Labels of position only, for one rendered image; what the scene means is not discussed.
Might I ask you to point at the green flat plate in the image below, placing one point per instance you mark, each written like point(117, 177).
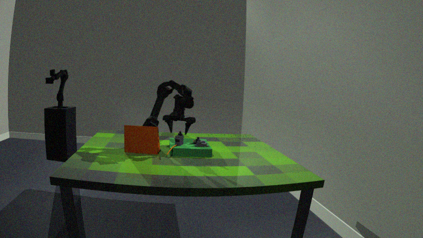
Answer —
point(191, 148)

